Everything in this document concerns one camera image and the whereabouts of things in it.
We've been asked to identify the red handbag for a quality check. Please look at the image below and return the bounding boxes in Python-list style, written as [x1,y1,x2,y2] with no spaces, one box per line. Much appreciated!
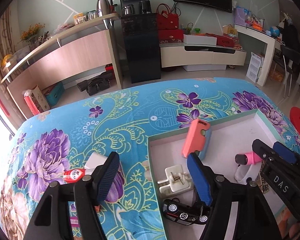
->
[156,3,179,30]

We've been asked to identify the red gift box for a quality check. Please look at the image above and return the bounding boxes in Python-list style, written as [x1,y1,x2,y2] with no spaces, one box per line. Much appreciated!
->
[158,29,184,43]

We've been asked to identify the white round device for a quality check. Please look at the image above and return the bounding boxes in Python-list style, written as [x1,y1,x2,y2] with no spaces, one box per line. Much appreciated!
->
[234,163,261,185]

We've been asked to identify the black water dispenser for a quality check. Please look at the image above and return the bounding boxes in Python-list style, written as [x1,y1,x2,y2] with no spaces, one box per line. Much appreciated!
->
[120,0,161,83]

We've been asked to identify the wooden curved counter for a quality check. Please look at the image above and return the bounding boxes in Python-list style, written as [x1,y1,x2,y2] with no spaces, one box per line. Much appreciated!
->
[1,12,123,119]

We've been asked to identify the cream plastic plug clip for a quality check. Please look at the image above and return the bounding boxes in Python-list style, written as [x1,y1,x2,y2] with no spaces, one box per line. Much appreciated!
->
[157,164,194,197]

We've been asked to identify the black gold patterned lighter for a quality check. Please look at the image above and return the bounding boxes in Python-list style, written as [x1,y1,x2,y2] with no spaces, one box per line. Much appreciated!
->
[256,173,269,194]

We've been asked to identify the white cube charger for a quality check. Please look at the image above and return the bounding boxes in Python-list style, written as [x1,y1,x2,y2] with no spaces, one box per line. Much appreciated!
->
[84,152,107,175]

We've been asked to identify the white flat box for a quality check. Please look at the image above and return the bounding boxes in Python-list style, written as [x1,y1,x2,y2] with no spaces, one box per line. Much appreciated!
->
[183,34,217,46]

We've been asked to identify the white tv cabinet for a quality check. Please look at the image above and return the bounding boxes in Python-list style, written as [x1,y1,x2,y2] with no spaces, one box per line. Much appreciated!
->
[160,43,247,72]

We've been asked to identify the red glue tube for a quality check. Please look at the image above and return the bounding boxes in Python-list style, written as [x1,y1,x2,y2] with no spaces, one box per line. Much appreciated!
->
[63,168,94,183]

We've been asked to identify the black toy car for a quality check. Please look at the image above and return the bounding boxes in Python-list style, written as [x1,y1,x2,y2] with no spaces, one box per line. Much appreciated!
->
[162,198,210,226]

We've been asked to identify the black chair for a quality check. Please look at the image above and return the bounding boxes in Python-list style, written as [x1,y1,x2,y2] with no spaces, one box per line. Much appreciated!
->
[273,18,300,97]

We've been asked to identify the teal white shallow tray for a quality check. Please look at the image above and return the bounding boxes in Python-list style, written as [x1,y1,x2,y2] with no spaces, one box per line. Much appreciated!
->
[148,109,285,239]

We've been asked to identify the steel thermos jug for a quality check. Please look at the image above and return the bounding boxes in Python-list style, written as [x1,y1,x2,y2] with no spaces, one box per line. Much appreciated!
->
[96,0,113,17]

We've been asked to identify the floral blue tablecloth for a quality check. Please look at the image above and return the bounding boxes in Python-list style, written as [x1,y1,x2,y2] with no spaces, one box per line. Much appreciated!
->
[0,77,300,239]

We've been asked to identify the white desk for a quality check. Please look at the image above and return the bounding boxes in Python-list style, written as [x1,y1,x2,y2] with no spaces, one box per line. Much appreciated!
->
[234,24,284,87]

